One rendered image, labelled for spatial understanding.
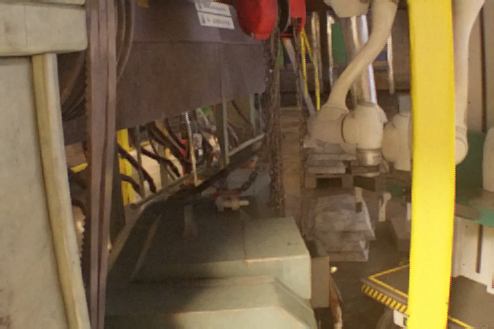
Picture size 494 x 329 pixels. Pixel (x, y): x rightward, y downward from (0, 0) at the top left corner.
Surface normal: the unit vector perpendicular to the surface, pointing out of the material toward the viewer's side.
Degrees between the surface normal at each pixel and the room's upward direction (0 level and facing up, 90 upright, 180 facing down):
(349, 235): 64
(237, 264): 90
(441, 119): 90
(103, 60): 94
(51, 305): 90
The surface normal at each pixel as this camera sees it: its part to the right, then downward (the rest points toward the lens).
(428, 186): -0.31, 0.19
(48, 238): 0.95, 0.00
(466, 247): -0.91, 0.13
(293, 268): 0.03, 0.18
